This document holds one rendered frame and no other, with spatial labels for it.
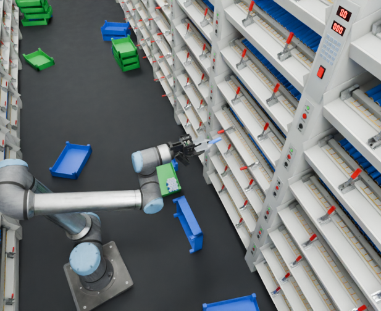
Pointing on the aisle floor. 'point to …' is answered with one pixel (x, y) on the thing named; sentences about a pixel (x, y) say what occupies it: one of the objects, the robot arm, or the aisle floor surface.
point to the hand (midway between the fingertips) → (209, 144)
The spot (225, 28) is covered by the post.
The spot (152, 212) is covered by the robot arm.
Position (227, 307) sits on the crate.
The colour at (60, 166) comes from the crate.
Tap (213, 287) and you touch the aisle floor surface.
